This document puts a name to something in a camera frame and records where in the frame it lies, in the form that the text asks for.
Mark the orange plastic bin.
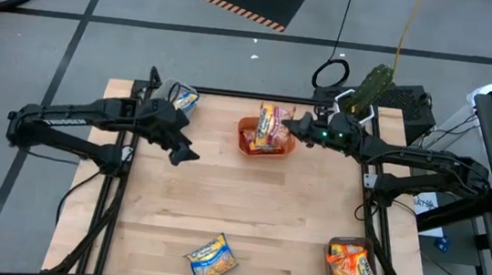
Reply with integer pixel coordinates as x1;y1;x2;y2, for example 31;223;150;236
233;114;300;162

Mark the dark translucent plastic bin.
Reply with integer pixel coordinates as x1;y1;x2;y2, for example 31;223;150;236
322;232;388;275

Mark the small blue floor object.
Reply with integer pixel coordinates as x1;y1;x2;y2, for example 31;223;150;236
433;233;451;254

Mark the red Maruchan ramen pack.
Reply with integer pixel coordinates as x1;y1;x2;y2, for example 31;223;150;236
252;101;297;155
238;126;287;158

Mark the black computer case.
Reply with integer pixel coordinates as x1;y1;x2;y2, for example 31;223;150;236
309;75;441;148

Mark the black power cable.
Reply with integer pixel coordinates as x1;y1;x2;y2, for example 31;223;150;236
55;166;104;232

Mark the green cactus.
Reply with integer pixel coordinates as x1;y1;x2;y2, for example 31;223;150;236
343;59;395;119

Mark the black coiled hanging cable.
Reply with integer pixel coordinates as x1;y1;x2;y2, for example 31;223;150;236
309;0;358;93

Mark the white hexagonal plant pot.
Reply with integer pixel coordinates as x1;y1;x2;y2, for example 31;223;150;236
329;87;378;129

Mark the yellow hanging cable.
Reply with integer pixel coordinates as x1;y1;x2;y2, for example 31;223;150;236
393;0;426;69

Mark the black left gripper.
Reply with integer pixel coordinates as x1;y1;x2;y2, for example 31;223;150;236
140;96;207;169

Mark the black aluminium table frame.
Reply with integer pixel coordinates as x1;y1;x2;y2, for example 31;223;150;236
46;57;453;275

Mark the blue Maruchan ramen pack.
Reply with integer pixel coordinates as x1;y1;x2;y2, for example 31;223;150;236
181;229;242;275
171;88;200;114

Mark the white paper sheet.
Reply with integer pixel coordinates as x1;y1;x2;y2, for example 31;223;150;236
409;189;450;239

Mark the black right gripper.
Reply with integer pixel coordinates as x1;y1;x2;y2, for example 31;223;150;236
278;106;366;158

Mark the light grey plastic bin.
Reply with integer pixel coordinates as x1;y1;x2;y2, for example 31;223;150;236
150;76;202;122

